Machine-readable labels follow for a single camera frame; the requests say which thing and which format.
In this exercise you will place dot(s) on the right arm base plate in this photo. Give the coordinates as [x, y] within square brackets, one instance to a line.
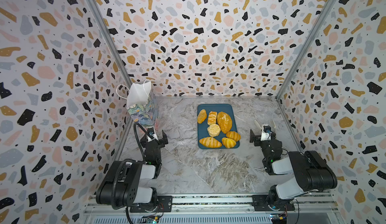
[266, 203]

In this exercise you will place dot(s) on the left corner aluminium post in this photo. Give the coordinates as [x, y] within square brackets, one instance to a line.
[93, 6]

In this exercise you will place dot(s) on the large oval brown bread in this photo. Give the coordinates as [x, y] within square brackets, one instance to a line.
[224, 121]

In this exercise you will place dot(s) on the small oval bread roll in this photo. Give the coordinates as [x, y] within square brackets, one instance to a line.
[202, 116]

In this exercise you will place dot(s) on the corner aluminium post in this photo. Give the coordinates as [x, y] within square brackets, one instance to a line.
[304, 49]
[93, 6]

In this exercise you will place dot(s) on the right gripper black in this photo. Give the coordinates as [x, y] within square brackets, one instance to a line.
[256, 138]

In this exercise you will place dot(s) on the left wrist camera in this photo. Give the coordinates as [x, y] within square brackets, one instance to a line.
[151, 132]

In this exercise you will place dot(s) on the round pale bread bun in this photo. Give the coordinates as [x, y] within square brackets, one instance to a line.
[214, 130]

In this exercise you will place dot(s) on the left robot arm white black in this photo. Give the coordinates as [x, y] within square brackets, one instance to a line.
[121, 185]

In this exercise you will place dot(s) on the teal rectangular tray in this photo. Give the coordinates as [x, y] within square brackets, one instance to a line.
[202, 128]

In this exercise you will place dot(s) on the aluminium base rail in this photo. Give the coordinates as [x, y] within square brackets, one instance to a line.
[238, 208]

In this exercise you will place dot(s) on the shell shaped bread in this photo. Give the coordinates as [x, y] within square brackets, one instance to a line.
[233, 135]
[228, 143]

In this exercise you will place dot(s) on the croissant shaped bread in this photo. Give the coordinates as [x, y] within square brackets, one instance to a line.
[210, 142]

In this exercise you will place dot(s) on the right corner aluminium post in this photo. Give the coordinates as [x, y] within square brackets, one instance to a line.
[304, 49]

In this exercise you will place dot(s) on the striped glazed bread loaf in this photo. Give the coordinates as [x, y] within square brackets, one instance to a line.
[212, 118]

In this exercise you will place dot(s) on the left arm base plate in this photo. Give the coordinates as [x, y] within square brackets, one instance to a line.
[160, 204]

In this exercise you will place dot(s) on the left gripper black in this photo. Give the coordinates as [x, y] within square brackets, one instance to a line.
[163, 138]

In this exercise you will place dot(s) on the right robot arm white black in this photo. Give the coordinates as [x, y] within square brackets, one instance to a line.
[310, 171]

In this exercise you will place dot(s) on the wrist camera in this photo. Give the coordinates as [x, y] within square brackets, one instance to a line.
[151, 132]
[266, 133]

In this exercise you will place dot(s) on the floral paper bag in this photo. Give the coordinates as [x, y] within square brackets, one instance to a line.
[141, 103]

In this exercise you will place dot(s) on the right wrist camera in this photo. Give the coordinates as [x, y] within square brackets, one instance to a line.
[266, 133]

